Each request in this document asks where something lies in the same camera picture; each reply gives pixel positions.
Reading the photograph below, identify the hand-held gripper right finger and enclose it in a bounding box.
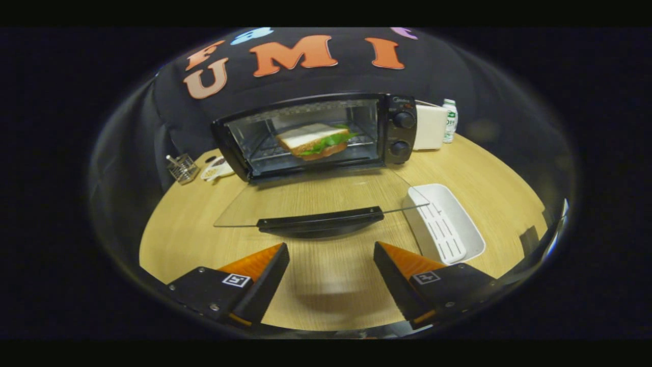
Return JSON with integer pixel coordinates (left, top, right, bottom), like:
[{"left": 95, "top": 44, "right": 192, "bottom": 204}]
[{"left": 373, "top": 241, "right": 497, "bottom": 329}]

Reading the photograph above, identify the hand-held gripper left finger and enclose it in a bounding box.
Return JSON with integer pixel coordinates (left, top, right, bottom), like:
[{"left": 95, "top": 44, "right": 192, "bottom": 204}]
[{"left": 166, "top": 243, "right": 290, "bottom": 327}]

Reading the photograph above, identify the black toaster oven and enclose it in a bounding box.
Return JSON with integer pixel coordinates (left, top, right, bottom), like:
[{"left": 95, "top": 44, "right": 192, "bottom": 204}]
[{"left": 211, "top": 93, "right": 430, "bottom": 239}]

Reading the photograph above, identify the lettuce sandwich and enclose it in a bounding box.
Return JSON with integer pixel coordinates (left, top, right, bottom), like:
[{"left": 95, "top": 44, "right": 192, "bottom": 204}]
[{"left": 276, "top": 123, "right": 359, "bottom": 162}]

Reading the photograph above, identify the white bread toaster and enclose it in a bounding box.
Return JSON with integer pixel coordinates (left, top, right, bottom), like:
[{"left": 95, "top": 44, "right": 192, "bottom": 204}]
[{"left": 413, "top": 104, "right": 449, "bottom": 151}]

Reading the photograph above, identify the white rectangular tray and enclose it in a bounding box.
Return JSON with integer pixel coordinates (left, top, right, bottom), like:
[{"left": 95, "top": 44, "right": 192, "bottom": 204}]
[{"left": 402, "top": 183, "right": 486, "bottom": 266}]

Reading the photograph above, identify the white green-label drink bottle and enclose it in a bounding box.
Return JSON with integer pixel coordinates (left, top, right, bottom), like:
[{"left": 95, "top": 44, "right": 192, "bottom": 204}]
[{"left": 442, "top": 99, "right": 458, "bottom": 144}]

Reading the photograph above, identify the small metal wire basket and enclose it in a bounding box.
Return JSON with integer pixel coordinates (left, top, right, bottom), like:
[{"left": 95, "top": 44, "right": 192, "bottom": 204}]
[{"left": 166, "top": 154, "right": 201, "bottom": 185}]

